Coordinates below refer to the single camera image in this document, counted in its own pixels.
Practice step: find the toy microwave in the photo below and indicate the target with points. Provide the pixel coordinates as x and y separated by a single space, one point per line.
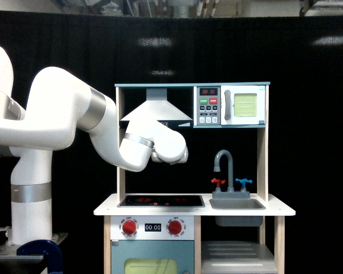
231 105

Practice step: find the red oven knob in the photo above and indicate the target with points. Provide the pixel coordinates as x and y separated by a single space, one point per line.
129 227
175 227

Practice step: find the black toy stovetop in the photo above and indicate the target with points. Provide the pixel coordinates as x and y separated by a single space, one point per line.
162 201

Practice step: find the blue C-clamp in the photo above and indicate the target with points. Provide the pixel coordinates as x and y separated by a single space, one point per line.
49 249

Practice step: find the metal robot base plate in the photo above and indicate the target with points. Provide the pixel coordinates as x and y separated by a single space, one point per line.
8 250

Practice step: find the wooden toy kitchen frame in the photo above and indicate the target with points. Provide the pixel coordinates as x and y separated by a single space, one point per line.
222 153

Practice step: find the left red oven knob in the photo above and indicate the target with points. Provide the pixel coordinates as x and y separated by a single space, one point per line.
129 227

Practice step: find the blue faucet handle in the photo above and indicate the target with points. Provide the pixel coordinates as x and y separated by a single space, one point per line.
243 183

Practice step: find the grey range hood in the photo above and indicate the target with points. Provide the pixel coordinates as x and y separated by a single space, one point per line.
159 108

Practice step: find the grey lower shelf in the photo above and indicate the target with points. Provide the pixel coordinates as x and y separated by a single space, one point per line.
236 257

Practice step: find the red faucet handle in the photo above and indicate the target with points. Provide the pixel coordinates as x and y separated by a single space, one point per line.
218 183

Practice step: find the grey toy sink basin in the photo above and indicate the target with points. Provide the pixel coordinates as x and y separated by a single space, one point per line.
237 204

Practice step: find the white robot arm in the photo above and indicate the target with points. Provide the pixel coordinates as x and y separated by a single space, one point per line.
58 105

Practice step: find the right red oven knob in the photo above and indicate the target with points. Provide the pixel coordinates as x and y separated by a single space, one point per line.
175 227

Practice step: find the black backdrop curtain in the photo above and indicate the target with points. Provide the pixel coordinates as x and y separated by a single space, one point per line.
305 115

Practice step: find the teal oven door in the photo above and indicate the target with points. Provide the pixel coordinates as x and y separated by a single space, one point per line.
152 256

